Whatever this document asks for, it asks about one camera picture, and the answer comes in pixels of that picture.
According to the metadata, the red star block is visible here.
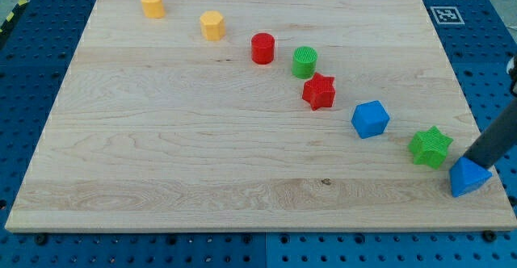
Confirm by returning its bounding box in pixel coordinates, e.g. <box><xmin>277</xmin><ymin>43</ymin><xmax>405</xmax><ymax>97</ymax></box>
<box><xmin>302</xmin><ymin>72</ymin><xmax>336</xmax><ymax>111</ymax></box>

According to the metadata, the green star block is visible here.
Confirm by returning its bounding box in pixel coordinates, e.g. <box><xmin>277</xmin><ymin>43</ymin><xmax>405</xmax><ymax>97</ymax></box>
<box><xmin>408</xmin><ymin>126</ymin><xmax>453</xmax><ymax>170</ymax></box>

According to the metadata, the wooden board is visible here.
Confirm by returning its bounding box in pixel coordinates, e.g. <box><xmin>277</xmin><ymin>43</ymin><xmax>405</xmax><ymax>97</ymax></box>
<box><xmin>6</xmin><ymin>0</ymin><xmax>516</xmax><ymax>233</ymax></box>

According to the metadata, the red cylinder block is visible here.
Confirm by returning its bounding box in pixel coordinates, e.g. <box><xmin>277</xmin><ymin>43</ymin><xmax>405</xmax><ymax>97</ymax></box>
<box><xmin>251</xmin><ymin>32</ymin><xmax>275</xmax><ymax>65</ymax></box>

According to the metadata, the green cylinder block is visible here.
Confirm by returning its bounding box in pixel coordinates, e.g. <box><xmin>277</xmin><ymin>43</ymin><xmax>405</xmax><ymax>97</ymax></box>
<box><xmin>292</xmin><ymin>46</ymin><xmax>318</xmax><ymax>79</ymax></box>

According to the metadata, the yellow hexagon block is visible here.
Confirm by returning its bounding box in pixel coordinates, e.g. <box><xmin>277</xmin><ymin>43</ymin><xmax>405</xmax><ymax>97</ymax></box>
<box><xmin>200</xmin><ymin>10</ymin><xmax>225</xmax><ymax>41</ymax></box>

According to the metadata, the blue cube block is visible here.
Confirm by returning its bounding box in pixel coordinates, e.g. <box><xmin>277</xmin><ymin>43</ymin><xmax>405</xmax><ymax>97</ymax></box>
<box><xmin>351</xmin><ymin>100</ymin><xmax>390</xmax><ymax>139</ymax></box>

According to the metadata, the yellow heart block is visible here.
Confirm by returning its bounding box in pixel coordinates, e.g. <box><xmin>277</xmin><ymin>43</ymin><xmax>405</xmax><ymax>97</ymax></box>
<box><xmin>141</xmin><ymin>0</ymin><xmax>166</xmax><ymax>19</ymax></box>

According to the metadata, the blue triangle block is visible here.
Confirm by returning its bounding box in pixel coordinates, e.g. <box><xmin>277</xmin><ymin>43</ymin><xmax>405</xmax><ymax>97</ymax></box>
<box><xmin>449</xmin><ymin>157</ymin><xmax>492</xmax><ymax>198</ymax></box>

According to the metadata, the white fiducial marker tag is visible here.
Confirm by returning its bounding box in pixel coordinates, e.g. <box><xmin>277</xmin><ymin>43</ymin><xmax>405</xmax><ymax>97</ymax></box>
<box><xmin>431</xmin><ymin>6</ymin><xmax>464</xmax><ymax>25</ymax></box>

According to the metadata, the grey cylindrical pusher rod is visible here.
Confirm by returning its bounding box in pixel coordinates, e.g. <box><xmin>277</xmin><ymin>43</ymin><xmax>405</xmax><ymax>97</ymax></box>
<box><xmin>464</xmin><ymin>98</ymin><xmax>516</xmax><ymax>169</ymax></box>

